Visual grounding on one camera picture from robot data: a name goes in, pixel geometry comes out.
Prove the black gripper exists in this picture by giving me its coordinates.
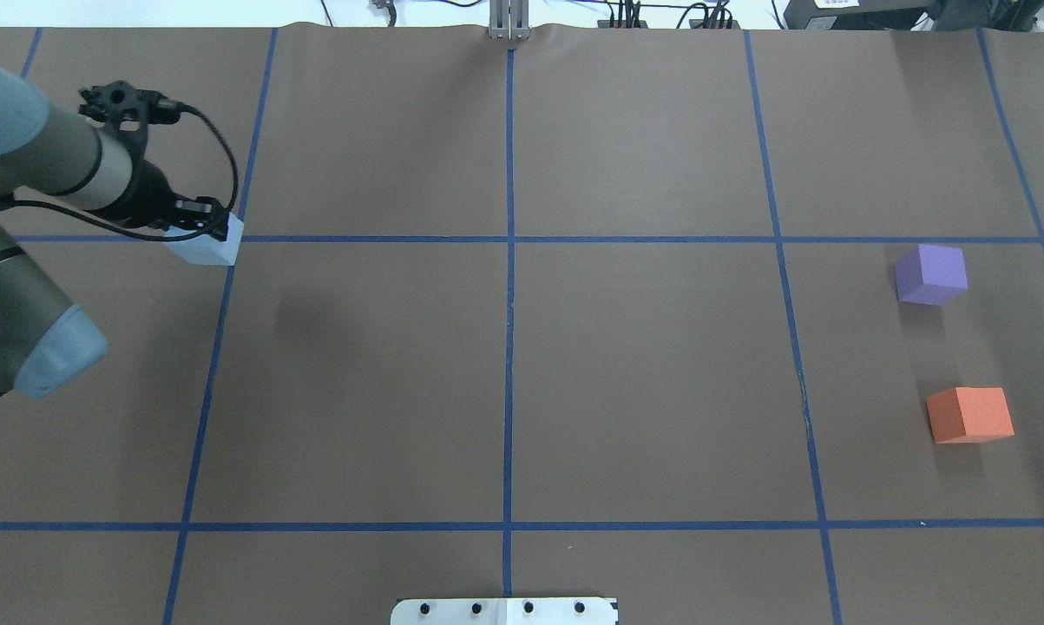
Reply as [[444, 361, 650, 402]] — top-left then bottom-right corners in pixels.
[[105, 160, 229, 240]]

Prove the light blue foam block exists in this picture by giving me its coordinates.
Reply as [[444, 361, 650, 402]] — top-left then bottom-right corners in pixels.
[[163, 213, 245, 266]]

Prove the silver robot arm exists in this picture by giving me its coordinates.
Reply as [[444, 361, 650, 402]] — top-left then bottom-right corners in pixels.
[[0, 66, 244, 399]]

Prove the purple foam block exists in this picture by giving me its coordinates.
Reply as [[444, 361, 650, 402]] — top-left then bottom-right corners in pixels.
[[894, 244, 969, 307]]

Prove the orange foam block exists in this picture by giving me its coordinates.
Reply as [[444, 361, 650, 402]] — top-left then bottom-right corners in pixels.
[[923, 386, 1014, 444]]

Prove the black camera cable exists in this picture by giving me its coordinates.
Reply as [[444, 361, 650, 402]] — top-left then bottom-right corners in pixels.
[[1, 100, 240, 242]]

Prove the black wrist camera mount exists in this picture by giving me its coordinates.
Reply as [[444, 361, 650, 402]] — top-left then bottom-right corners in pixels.
[[78, 80, 184, 129]]

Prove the aluminium frame post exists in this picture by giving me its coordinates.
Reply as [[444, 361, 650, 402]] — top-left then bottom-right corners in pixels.
[[487, 0, 532, 43]]

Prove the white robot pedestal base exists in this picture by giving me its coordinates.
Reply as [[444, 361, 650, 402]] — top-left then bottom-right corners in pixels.
[[390, 596, 620, 624]]

